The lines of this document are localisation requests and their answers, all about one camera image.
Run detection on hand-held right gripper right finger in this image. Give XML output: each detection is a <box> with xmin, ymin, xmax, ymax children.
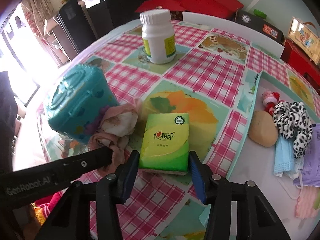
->
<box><xmin>188</xmin><ymin>150</ymin><xmax>292</xmax><ymax>240</ymax></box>

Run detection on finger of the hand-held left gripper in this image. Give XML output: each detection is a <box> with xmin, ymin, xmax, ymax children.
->
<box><xmin>54</xmin><ymin>146</ymin><xmax>113</xmax><ymax>188</ymax></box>

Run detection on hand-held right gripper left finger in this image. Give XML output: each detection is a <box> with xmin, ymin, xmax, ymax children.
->
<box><xmin>41</xmin><ymin>150</ymin><xmax>140</xmax><ymax>240</ymax></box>

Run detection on green tissue packet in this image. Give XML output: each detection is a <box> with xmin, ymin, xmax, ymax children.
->
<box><xmin>138</xmin><ymin>112</ymin><xmax>190</xmax><ymax>176</ymax></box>

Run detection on teal plastic box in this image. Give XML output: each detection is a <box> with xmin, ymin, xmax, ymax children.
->
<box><xmin>45</xmin><ymin>64</ymin><xmax>120</xmax><ymax>145</ymax></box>

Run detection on white tray with teal rim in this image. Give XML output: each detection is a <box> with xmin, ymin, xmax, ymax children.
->
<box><xmin>199</xmin><ymin>70</ymin><xmax>320</xmax><ymax>240</ymax></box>

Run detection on beige round sponge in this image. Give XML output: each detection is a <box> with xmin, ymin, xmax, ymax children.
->
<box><xmin>248</xmin><ymin>110</ymin><xmax>278</xmax><ymax>147</ymax></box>

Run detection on blue face mask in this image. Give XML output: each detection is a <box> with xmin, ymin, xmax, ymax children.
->
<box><xmin>273</xmin><ymin>137</ymin><xmax>304</xmax><ymax>179</ymax></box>

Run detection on red pink plush toy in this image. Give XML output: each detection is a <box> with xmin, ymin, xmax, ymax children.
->
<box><xmin>261</xmin><ymin>91</ymin><xmax>280</xmax><ymax>115</ymax></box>

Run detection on leopard print scrunchie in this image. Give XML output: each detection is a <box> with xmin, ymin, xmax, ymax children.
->
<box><xmin>272</xmin><ymin>101</ymin><xmax>313</xmax><ymax>160</ymax></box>

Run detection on pink knitted cloth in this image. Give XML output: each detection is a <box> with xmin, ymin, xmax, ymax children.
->
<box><xmin>295</xmin><ymin>185</ymin><xmax>320</xmax><ymax>219</ymax></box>

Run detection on purple cartoon packet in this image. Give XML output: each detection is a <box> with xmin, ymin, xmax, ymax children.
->
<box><xmin>292</xmin><ymin>124</ymin><xmax>320</xmax><ymax>188</ymax></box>

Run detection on red printed blanket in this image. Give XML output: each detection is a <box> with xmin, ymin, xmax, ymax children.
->
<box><xmin>32</xmin><ymin>191</ymin><xmax>69</xmax><ymax>230</ymax></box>

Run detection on white pill bottle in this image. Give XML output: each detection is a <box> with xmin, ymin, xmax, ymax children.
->
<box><xmin>139</xmin><ymin>8</ymin><xmax>176</xmax><ymax>64</ymax></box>

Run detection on red cardboard box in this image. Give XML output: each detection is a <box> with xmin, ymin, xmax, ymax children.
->
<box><xmin>281</xmin><ymin>39</ymin><xmax>320</xmax><ymax>93</ymax></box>

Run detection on dark patterned box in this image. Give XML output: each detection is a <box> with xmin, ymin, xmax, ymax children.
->
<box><xmin>166</xmin><ymin>9</ymin><xmax>185</xmax><ymax>20</ymax></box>

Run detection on black box with round logo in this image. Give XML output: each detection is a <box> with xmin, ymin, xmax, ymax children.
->
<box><xmin>234</xmin><ymin>8</ymin><xmax>285</xmax><ymax>45</ymax></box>

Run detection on patterned curtain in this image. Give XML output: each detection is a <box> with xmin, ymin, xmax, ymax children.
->
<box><xmin>21</xmin><ymin>0</ymin><xmax>60</xmax><ymax>43</ymax></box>

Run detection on red cardboard boxes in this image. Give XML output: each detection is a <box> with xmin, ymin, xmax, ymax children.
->
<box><xmin>180</xmin><ymin>0</ymin><xmax>244</xmax><ymax>19</ymax></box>

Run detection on yellow gift box with handle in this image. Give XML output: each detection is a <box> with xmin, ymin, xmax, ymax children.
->
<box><xmin>287</xmin><ymin>16</ymin><xmax>320</xmax><ymax>64</ymax></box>

